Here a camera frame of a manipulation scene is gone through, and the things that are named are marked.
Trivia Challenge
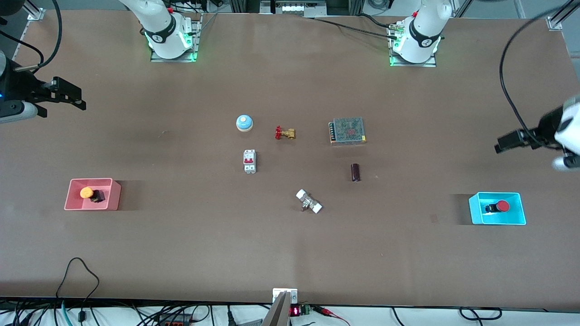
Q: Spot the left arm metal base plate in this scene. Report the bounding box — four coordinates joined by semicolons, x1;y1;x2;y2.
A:
389;27;437;67

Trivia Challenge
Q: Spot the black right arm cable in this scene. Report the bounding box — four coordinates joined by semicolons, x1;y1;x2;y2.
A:
0;0;63;71

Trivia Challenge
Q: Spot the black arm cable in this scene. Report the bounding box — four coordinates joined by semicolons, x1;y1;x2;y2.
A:
0;0;63;71
499;0;580;148

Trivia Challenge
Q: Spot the black cable loop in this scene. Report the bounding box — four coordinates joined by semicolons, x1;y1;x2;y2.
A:
56;257;101;313

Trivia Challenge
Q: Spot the grey camera mount bar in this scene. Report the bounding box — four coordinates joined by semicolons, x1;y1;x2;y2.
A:
262;288;299;326

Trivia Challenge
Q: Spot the red clip lead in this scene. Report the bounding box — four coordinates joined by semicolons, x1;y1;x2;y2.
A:
312;305;350;326

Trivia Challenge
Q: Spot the cyan plastic bin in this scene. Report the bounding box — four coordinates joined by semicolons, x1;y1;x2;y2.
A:
469;192;527;225

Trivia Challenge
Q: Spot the pink plastic bin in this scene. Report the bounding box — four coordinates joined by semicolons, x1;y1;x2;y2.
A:
64;178;121;211

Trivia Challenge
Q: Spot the black cable to base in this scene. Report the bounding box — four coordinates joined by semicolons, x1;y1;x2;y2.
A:
312;13;400;41

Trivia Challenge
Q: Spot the white-capped metal fitting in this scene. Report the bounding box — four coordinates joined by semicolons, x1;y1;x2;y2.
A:
295;189;323;214

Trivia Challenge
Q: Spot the metal mesh power supply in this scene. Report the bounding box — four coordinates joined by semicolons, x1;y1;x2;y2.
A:
329;117;367;146

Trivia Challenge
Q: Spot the black coiled cable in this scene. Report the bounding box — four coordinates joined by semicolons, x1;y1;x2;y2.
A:
459;307;503;321

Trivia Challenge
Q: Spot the yellow push button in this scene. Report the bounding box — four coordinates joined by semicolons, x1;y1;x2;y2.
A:
80;187;106;203

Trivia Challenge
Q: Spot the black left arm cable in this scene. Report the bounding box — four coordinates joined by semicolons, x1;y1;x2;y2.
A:
499;0;580;148

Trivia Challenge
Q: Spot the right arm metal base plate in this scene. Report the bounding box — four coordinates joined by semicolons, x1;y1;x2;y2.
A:
150;14;201;62

